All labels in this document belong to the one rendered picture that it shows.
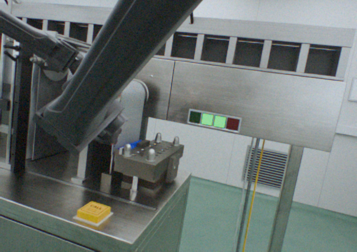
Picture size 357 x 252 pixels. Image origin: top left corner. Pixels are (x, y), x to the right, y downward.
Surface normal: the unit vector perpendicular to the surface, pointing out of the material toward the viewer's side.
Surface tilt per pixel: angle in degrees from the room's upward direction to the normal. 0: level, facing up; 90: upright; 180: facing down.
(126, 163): 90
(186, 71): 90
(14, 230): 90
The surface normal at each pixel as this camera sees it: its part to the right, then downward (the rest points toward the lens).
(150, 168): -0.29, 0.08
